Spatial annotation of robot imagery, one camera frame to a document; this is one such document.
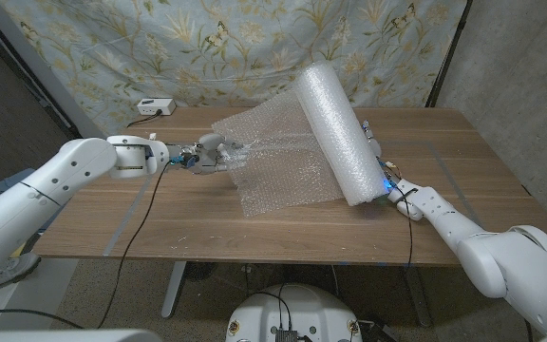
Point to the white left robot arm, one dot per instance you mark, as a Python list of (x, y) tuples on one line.
[(55, 190)]

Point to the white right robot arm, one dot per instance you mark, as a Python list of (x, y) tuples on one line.
[(506, 256)]

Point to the floral light blue backdrop cloth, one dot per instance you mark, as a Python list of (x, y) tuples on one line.
[(159, 57)]

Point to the white table leg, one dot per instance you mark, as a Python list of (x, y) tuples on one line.
[(418, 299), (174, 290)]

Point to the black backdrop stand pole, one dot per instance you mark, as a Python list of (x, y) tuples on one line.
[(447, 57)]

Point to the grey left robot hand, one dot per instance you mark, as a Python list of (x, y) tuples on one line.
[(204, 157)]

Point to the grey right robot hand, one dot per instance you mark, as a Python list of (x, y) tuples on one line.
[(382, 166)]

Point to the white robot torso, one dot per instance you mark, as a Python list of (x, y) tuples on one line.
[(302, 309)]

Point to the white power strip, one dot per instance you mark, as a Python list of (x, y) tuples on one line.
[(155, 106)]

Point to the small black electronics box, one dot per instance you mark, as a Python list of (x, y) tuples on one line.
[(286, 335)]

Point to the grey sneaker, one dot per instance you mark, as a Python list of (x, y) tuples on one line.
[(17, 271)]

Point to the clear bubble wrap roll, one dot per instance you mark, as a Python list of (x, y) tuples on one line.
[(335, 138)]

